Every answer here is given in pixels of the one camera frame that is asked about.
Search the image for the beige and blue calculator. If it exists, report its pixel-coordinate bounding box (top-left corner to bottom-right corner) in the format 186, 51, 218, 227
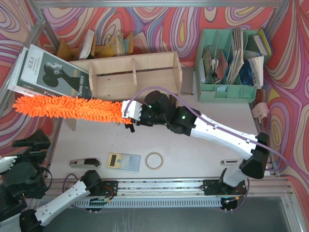
106, 153, 141, 172

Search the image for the orange microfiber duster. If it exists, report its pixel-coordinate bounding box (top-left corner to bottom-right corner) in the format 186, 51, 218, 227
13, 95, 131, 125

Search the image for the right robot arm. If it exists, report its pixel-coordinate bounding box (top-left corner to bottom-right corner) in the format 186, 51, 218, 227
121, 90, 269, 189

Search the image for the wooden bookshelf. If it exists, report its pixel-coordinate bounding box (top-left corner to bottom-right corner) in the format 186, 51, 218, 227
60, 51, 183, 131

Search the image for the clear tape roll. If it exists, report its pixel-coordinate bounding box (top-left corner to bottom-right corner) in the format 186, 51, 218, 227
145, 152, 164, 171

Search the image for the white Chokladfabriken book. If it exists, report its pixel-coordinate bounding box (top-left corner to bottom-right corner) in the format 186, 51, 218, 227
8, 47, 37, 97

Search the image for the Twins story book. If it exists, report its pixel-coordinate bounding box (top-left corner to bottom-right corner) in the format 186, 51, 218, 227
17, 44, 92, 99

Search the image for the yellow file rack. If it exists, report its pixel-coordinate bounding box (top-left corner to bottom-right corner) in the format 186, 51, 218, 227
56, 31, 134, 61

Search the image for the mint green desk organizer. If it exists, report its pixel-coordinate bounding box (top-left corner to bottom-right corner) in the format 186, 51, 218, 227
195, 28, 256, 103

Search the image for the black marker pen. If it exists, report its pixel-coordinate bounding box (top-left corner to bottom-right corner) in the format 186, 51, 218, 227
220, 159, 240, 165

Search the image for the pink piggy figurine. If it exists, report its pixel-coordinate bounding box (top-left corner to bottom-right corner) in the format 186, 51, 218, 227
251, 102, 269, 123

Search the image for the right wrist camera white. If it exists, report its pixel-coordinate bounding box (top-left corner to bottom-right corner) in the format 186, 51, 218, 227
121, 101, 142, 121

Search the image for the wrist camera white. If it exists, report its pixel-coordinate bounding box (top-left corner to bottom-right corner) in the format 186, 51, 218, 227
0, 156, 17, 175
121, 101, 142, 121

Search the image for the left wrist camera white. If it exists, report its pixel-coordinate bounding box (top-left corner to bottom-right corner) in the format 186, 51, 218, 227
0, 156, 17, 175

